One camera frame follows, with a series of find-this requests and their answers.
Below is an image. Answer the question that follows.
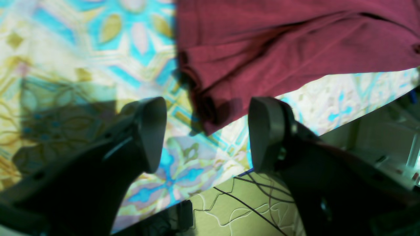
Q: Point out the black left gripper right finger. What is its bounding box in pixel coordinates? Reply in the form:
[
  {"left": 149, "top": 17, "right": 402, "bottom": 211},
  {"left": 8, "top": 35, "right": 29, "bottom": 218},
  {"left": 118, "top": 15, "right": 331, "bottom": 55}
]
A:
[{"left": 248, "top": 97, "right": 419, "bottom": 236}]

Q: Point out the patterned colourful tablecloth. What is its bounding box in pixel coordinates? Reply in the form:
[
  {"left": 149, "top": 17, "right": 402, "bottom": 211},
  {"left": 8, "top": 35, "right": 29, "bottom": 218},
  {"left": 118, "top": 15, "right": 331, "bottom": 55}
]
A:
[{"left": 1, "top": 0, "right": 414, "bottom": 235}]

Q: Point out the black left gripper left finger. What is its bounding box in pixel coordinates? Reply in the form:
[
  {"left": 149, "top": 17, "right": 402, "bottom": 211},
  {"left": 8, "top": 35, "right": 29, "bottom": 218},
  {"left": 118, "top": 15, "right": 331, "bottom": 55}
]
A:
[{"left": 1, "top": 97, "right": 167, "bottom": 236}]

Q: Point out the dark red t-shirt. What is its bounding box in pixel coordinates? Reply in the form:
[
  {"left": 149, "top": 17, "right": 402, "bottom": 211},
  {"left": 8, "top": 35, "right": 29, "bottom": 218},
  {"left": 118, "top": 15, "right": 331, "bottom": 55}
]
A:
[{"left": 176, "top": 0, "right": 420, "bottom": 135}]

